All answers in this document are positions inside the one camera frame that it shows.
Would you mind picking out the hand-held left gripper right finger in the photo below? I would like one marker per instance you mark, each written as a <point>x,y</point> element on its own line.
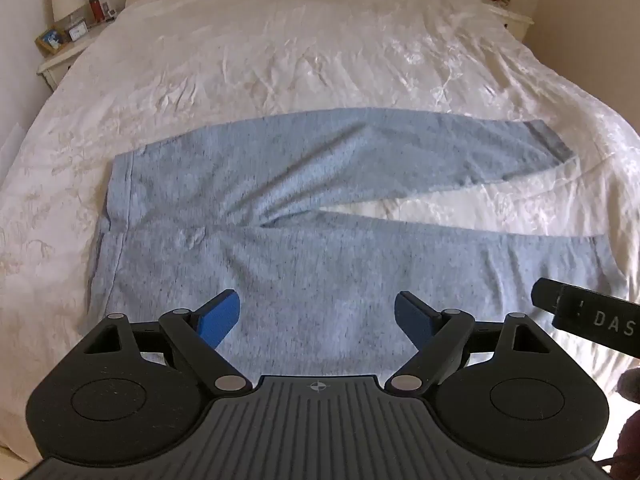
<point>412,317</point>

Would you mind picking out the small white clock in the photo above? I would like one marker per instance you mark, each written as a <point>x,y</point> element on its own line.
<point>77,31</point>

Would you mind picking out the person's right hand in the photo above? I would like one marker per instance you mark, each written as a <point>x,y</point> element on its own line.
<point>631,387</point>

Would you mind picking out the light grey pants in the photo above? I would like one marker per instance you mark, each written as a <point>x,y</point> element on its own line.
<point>320,240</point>

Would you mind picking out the red bottle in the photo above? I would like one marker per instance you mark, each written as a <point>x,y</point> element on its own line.
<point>95,8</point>

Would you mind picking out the white bedspread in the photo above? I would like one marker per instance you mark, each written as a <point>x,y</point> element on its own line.
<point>280,60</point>

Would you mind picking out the white shade table lamp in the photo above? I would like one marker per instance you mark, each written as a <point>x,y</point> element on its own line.
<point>66,0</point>

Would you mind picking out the cream nightstand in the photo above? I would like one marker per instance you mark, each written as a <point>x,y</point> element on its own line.
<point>62,62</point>
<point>510,20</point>

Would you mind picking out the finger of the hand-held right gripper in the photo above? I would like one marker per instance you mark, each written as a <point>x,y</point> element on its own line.
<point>546,297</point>

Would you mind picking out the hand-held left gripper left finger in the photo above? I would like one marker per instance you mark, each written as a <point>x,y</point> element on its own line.
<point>220,317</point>

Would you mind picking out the wooden photo frame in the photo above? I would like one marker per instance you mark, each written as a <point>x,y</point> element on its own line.
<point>50,40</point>

